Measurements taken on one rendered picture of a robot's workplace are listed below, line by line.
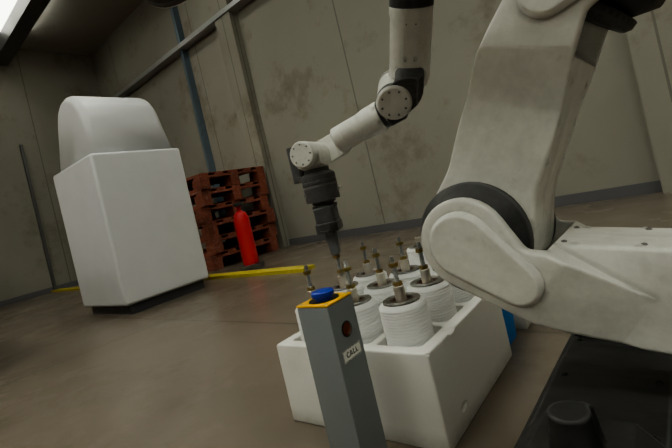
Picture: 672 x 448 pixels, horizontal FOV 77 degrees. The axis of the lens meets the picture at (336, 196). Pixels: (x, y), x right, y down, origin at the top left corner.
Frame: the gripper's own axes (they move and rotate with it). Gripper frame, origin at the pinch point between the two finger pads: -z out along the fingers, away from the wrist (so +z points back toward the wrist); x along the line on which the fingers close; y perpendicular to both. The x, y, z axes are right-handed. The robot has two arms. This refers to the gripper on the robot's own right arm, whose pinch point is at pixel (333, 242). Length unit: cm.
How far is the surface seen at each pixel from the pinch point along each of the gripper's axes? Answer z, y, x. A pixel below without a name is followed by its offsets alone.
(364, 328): -16.3, 5.8, 20.5
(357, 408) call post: -23.2, 4.3, 38.2
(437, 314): -17.6, 20.9, 16.4
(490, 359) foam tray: -31.4, 29.9, 10.5
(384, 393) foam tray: -27.1, 7.6, 26.9
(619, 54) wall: 59, 184, -207
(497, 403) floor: -37, 28, 19
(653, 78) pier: 37, 190, -189
